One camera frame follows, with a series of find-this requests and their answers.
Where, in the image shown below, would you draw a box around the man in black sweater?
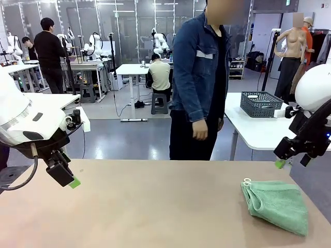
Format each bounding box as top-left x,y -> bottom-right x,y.
33,17 -> 67,94

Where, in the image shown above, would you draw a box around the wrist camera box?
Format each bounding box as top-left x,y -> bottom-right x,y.
274,105 -> 302,119
64,108 -> 92,133

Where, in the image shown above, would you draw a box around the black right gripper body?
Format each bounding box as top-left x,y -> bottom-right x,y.
288,111 -> 331,158

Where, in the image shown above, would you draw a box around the grey plastic stool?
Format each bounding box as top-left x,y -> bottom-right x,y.
79,84 -> 97,104
151,92 -> 170,115

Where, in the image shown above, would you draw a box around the seated person beige shirt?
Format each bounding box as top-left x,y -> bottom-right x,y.
146,53 -> 171,95

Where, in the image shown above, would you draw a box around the person's right hand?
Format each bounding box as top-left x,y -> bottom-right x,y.
192,120 -> 209,142

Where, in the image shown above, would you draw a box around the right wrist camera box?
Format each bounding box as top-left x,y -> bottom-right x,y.
274,105 -> 302,119

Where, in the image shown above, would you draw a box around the background person black tee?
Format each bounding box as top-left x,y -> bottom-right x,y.
21,36 -> 39,60

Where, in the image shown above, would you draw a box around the bare mannequin black trousers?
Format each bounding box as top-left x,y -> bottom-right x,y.
273,12 -> 308,103

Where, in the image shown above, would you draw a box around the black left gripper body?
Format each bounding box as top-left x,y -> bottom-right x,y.
9,128 -> 71,159

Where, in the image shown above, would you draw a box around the clothes rack with garments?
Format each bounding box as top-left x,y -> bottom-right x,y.
309,27 -> 331,65

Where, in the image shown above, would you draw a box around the black bags pile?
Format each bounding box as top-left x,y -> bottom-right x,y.
245,51 -> 266,72

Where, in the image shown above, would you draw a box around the black tripod stand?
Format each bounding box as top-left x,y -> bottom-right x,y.
56,33 -> 78,96
260,28 -> 282,92
108,32 -> 118,80

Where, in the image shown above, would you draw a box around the thin black plug cable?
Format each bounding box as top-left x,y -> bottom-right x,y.
0,143 -> 39,191

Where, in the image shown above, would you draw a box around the white lab desk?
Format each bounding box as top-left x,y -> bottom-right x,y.
0,59 -> 49,92

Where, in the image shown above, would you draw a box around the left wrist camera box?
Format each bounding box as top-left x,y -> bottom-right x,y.
64,108 -> 92,133

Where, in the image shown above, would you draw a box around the person in denim jacket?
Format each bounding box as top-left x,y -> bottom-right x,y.
168,0 -> 232,161

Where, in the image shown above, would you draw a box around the grey plastic mesh basket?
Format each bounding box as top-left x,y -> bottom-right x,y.
240,91 -> 284,119

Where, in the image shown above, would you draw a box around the white standing desk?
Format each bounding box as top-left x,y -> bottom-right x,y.
115,64 -> 152,122

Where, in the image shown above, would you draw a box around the white frame workbench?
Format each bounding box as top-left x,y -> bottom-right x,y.
64,59 -> 108,102

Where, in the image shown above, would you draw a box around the person's right forearm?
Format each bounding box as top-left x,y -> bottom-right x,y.
175,82 -> 207,122

